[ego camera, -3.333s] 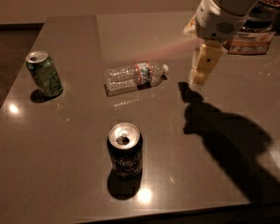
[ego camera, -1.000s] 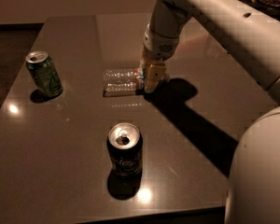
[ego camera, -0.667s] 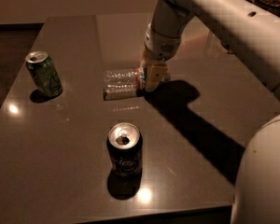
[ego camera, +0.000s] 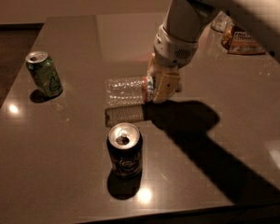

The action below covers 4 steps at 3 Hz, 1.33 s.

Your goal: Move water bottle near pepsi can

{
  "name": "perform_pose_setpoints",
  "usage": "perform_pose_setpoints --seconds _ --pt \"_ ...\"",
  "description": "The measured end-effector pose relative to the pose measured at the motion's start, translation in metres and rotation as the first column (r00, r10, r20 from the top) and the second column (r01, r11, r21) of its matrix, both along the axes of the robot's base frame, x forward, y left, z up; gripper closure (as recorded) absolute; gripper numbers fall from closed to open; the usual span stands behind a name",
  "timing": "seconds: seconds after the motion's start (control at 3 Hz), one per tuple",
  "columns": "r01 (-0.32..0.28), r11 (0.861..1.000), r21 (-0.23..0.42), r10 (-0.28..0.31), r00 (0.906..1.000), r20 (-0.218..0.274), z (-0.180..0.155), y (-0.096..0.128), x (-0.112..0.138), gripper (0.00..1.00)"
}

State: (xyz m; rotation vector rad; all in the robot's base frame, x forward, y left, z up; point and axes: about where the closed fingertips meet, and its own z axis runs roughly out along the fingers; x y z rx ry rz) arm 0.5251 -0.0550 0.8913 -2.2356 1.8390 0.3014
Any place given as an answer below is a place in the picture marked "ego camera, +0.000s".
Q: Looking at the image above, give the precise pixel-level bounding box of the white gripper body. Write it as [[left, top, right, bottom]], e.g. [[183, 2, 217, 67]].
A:
[[154, 24, 199, 68]]

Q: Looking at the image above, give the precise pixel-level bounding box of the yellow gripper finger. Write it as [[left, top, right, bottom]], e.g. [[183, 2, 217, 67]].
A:
[[147, 53, 160, 77], [152, 72, 181, 104]]

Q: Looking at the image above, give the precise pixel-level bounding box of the clear plastic water bottle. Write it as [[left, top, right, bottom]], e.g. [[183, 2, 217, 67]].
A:
[[105, 76, 154, 106]]

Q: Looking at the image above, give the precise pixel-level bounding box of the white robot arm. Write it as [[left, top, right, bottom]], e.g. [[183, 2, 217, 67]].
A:
[[147, 0, 280, 103]]

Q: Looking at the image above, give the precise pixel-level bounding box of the black pepsi can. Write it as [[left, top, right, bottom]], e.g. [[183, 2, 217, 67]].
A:
[[106, 122, 143, 178]]

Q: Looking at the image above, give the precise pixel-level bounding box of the green soda can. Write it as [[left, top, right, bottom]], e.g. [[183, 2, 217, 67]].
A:
[[25, 50, 63, 98]]

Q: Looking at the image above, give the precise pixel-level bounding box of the clear glass cup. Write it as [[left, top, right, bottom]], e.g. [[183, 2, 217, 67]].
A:
[[211, 11, 231, 33]]

